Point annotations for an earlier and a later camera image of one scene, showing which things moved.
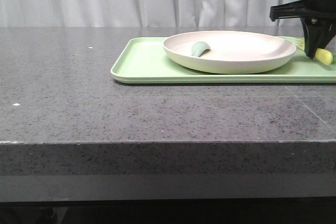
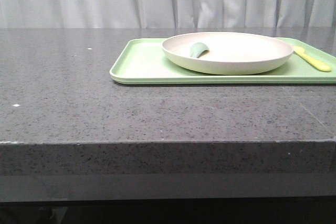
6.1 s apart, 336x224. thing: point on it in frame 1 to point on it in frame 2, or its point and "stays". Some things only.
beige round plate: x=231 y=52 stays
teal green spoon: x=198 y=48 stays
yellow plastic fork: x=321 y=55 to x=316 y=63
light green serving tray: x=144 y=60 stays
